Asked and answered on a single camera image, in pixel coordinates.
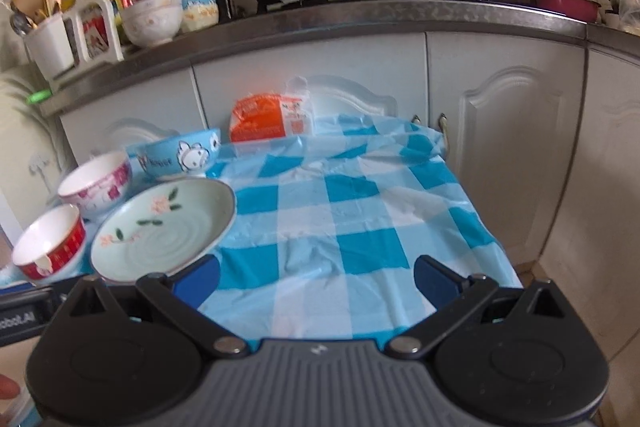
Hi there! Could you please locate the green floral plate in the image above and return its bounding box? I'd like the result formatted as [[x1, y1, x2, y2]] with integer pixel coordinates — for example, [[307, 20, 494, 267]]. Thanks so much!
[[90, 178, 237, 284]]

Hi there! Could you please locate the red white seasoning packet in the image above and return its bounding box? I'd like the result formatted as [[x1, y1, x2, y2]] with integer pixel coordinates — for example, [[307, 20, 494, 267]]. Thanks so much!
[[82, 7, 113, 58]]

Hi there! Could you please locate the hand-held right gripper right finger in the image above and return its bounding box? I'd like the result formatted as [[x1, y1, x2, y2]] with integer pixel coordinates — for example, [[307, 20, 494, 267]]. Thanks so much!
[[382, 255, 576, 358]]

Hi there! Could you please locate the white cabinet door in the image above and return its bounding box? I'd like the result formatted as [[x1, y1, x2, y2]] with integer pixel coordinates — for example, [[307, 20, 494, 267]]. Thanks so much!
[[192, 32, 431, 142], [57, 67, 208, 168], [560, 47, 640, 358], [427, 32, 588, 268]]

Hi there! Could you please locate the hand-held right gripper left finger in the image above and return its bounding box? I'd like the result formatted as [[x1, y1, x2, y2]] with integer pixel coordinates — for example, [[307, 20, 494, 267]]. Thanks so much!
[[65, 254, 251, 358]]

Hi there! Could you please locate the white bowl with pink flowers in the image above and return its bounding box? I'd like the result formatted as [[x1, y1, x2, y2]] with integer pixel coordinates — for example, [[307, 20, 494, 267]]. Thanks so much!
[[56, 150, 133, 223]]

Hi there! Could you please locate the small blue patterned container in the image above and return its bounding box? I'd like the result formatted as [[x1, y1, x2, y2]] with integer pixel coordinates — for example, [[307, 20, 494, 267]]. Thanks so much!
[[180, 0, 221, 34]]

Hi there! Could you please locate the orange and white packet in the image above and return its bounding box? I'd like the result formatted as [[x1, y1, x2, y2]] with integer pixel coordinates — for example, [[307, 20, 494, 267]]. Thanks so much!
[[229, 77, 313, 144]]

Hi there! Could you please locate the steel-edged kitchen countertop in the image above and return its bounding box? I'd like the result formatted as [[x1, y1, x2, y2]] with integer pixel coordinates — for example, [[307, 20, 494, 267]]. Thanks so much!
[[39, 0, 640, 118]]

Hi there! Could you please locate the white plastic counter rack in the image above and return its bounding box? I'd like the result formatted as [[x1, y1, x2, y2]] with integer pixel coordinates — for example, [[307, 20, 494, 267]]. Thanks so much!
[[20, 0, 166, 80]]

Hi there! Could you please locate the red basin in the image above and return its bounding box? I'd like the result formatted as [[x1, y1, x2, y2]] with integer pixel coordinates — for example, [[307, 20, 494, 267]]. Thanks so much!
[[530, 0, 601, 24]]

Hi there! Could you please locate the white utensil holder cup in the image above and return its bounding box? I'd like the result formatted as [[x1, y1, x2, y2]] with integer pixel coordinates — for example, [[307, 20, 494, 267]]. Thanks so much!
[[24, 9, 76, 80]]

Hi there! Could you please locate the blue cartoon bowl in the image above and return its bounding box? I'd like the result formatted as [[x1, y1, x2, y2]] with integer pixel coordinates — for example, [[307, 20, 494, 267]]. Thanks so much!
[[136, 128, 222, 182]]

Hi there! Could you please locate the red bowl with white inside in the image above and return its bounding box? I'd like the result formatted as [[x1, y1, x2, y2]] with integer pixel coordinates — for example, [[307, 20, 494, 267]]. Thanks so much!
[[11, 204, 87, 284]]

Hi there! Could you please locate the person's left hand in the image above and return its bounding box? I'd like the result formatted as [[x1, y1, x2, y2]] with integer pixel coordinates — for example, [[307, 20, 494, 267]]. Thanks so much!
[[0, 373, 23, 403]]

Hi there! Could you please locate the white floral bowl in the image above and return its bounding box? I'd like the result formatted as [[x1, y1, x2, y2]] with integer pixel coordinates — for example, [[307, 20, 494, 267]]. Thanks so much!
[[121, 0, 183, 46]]

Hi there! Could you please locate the blue checkered plastic tablecloth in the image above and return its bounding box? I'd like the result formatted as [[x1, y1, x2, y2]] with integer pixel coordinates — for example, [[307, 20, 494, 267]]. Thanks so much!
[[0, 112, 523, 342]]

